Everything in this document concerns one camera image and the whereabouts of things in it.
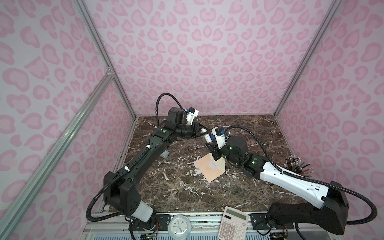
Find left black corrugated cable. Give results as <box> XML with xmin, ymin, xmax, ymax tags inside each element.
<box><xmin>85</xmin><ymin>92</ymin><xmax>184</xmax><ymax>222</ymax></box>

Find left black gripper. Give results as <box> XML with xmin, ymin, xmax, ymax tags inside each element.
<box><xmin>176</xmin><ymin>122</ymin><xmax>211</xmax><ymax>140</ymax></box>

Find white round clock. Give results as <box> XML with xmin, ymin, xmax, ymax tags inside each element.
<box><xmin>168</xmin><ymin>214</ymin><xmax>192</xmax><ymax>240</ymax></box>

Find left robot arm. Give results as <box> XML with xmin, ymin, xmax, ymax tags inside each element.
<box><xmin>88</xmin><ymin>108</ymin><xmax>208</xmax><ymax>223</ymax></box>

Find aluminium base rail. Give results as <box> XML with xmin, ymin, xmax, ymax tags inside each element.
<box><xmin>81</xmin><ymin>212</ymin><xmax>345</xmax><ymax>240</ymax></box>

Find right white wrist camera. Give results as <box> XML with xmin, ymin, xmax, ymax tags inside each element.
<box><xmin>212</xmin><ymin>127</ymin><xmax>230</xmax><ymax>149</ymax></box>

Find light blue box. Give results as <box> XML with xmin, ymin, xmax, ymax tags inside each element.
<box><xmin>160</xmin><ymin>151</ymin><xmax>169</xmax><ymax>159</ymax></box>

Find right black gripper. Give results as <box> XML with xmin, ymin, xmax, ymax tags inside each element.
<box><xmin>204</xmin><ymin>139</ymin><xmax>243</xmax><ymax>167</ymax></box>

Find white glue stick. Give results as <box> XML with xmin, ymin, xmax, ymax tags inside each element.
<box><xmin>201</xmin><ymin>129</ymin><xmax>212</xmax><ymax>143</ymax></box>

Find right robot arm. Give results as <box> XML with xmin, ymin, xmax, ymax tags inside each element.
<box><xmin>206</xmin><ymin>136</ymin><xmax>349</xmax><ymax>236</ymax></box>

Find beige envelope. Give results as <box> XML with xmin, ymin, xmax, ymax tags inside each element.
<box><xmin>194</xmin><ymin>153</ymin><xmax>224</xmax><ymax>183</ymax></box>

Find right black corrugated cable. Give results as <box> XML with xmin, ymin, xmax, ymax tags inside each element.
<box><xmin>224</xmin><ymin>124</ymin><xmax>378</xmax><ymax>225</ymax></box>

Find white calculator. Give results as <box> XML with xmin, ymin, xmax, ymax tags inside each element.
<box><xmin>218</xmin><ymin>207</ymin><xmax>250</xmax><ymax>240</ymax></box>

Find black corrugated cable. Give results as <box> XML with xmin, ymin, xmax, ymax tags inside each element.
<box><xmin>85</xmin><ymin>92</ymin><xmax>184</xmax><ymax>222</ymax></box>
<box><xmin>224</xmin><ymin>124</ymin><xmax>378</xmax><ymax>225</ymax></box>

